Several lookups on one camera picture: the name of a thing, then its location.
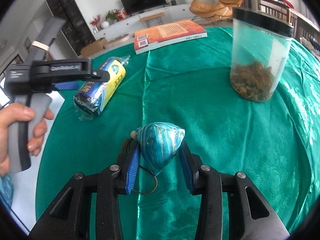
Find person's left hand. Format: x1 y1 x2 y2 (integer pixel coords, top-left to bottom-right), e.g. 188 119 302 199
1 103 54 177

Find white cardboard storage box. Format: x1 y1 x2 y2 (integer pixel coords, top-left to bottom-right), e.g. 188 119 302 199
1 92 65 235

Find dark wooden chair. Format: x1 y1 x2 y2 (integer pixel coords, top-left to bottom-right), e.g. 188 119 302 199
257 0 319 43

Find round cat scratcher bed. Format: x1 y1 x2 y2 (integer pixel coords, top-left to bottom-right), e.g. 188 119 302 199
104 34 131 49

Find blue sleeve forearm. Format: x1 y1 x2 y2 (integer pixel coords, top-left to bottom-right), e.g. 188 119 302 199
0 174 14 212

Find blue silk pyramid sachet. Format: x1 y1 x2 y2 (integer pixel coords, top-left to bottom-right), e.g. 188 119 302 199
117 121 186 195

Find green satin tablecloth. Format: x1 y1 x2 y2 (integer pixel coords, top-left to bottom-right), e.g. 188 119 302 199
36 28 319 232

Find red flower vase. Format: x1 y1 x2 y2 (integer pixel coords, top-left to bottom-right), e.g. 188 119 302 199
90 14 102 31

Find white tv cabinet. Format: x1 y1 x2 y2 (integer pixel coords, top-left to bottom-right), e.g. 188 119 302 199
93 4 194 41

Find black flat television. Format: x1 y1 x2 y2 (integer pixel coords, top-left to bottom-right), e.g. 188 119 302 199
120 0 166 15

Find orange book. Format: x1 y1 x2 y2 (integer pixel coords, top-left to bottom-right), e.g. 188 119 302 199
134 20 207 55

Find clear jar black lid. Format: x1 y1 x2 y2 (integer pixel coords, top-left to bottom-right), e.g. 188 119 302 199
229 7 294 102

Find blue yellow trash bag roll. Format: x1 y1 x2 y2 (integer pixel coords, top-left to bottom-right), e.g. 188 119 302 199
73 55 131 120

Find black display cabinet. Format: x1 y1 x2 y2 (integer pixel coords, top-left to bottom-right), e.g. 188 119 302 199
46 0 95 56

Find small wooden side table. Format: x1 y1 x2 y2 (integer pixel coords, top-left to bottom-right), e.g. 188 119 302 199
139 12 165 28

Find brown cardboard box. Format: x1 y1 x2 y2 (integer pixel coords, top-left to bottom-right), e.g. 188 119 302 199
81 37 107 58

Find orange lounge chair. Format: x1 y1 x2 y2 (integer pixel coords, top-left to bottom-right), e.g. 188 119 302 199
189 0 244 25

